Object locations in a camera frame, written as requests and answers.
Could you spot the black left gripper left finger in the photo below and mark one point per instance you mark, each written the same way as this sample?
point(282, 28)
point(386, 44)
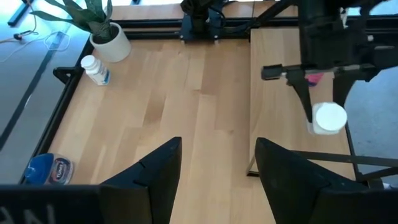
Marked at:
point(149, 186)

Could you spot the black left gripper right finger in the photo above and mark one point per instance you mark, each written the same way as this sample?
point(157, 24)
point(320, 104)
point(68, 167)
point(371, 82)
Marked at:
point(289, 193)

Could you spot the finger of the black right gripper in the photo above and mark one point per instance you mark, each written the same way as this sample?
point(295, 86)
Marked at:
point(343, 88)
point(301, 90)

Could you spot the tall white bottle grey label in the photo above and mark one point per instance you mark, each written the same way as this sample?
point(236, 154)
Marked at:
point(329, 118)

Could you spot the blue Tums bottle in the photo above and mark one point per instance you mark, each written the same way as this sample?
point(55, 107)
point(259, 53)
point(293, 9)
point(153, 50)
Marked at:
point(40, 169)

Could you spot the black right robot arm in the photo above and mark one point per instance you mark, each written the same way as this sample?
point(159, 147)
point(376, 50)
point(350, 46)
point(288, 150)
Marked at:
point(199, 12)

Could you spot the white bottle blue label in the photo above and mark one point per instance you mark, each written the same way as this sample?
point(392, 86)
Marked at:
point(96, 71)

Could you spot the succulent plant in white pot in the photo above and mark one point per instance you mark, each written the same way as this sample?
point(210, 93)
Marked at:
point(112, 46)

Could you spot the black bracket bar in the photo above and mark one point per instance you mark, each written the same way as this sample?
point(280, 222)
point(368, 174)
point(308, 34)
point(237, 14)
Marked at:
point(63, 73)

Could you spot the black aluminium table frame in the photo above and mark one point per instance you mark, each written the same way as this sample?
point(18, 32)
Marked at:
point(149, 25)

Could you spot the black desk leg frame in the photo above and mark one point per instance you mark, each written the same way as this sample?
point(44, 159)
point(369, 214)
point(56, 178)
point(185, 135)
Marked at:
point(18, 14)

